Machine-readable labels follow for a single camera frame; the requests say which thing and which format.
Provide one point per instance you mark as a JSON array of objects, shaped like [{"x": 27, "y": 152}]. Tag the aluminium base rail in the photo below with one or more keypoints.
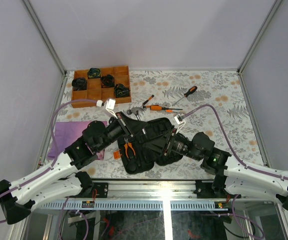
[{"x": 139, "y": 195}]

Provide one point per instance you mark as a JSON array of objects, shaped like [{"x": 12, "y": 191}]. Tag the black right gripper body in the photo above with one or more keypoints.
[{"x": 179, "y": 145}]

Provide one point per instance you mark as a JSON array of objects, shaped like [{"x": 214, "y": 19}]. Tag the black rolled tape right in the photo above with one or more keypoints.
[{"x": 121, "y": 91}]

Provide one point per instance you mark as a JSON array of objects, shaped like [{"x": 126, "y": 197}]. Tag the floral patterned table mat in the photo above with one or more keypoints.
[{"x": 217, "y": 108}]

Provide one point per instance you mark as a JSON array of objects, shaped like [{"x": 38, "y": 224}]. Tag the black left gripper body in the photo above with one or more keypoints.
[{"x": 121, "y": 125}]

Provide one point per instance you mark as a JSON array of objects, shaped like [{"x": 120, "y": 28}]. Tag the thin orange precision screwdriver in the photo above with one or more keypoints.
[{"x": 171, "y": 111}]

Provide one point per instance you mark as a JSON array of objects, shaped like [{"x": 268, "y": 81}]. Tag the small orange black screwdriver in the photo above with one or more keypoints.
[{"x": 146, "y": 101}]

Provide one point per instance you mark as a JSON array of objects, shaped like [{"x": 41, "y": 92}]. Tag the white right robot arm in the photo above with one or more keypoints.
[{"x": 232, "y": 176}]

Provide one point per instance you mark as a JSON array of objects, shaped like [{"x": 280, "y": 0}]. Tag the black plastic tool case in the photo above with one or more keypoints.
[{"x": 145, "y": 158}]

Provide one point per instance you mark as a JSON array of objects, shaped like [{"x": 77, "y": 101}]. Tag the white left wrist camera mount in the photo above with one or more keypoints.
[{"x": 109, "y": 105}]

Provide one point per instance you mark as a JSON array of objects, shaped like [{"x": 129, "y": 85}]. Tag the black rolled tape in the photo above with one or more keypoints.
[
  {"x": 107, "y": 81},
  {"x": 79, "y": 84},
  {"x": 121, "y": 91},
  {"x": 94, "y": 73}
]

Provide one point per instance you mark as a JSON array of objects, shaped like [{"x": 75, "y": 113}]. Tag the large orange black screwdriver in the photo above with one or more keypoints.
[{"x": 186, "y": 94}]

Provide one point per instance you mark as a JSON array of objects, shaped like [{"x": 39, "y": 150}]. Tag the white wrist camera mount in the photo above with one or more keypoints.
[
  {"x": 109, "y": 105},
  {"x": 180, "y": 122}
]

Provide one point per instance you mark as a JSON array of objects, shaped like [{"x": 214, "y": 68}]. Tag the orange handled utility knife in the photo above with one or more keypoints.
[{"x": 160, "y": 108}]

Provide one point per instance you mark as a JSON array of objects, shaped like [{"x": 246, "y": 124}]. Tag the orange wooden compartment tray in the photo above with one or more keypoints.
[{"x": 95, "y": 89}]

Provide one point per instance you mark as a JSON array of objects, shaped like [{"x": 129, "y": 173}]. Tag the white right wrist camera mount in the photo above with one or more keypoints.
[{"x": 180, "y": 122}]

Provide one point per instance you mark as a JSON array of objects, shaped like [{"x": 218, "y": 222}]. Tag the black handled steel hammer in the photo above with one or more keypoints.
[{"x": 135, "y": 111}]

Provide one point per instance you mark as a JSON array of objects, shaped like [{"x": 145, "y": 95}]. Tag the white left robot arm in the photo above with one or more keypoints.
[{"x": 64, "y": 177}]

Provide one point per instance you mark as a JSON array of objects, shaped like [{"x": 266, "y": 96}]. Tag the black rolled tape top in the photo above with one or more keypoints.
[{"x": 94, "y": 73}]

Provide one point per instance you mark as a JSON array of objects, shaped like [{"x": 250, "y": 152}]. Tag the orange case latch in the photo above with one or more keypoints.
[{"x": 117, "y": 154}]

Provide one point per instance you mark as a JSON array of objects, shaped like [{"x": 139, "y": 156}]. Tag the black rolled tape left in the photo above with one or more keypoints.
[{"x": 79, "y": 84}]

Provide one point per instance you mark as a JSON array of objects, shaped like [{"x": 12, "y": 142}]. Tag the orange handled pliers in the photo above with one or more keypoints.
[{"x": 129, "y": 150}]

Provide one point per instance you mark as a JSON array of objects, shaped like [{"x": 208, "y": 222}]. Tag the black rolled tape middle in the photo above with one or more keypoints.
[{"x": 107, "y": 81}]

